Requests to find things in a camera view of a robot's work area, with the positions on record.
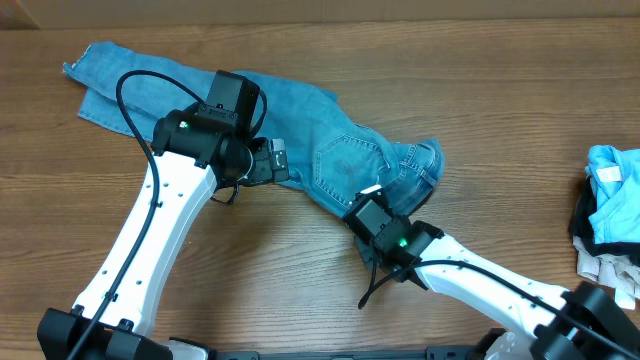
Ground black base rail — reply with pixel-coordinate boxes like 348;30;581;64
164;344;501;360

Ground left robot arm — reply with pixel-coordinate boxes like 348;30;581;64
37;70;289;359

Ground beige garment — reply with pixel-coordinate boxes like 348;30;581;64
573;236;639;310

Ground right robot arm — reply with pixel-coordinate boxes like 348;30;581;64
342;186;639;359

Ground blue denim jeans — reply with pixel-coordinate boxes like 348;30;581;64
62;42;445;217

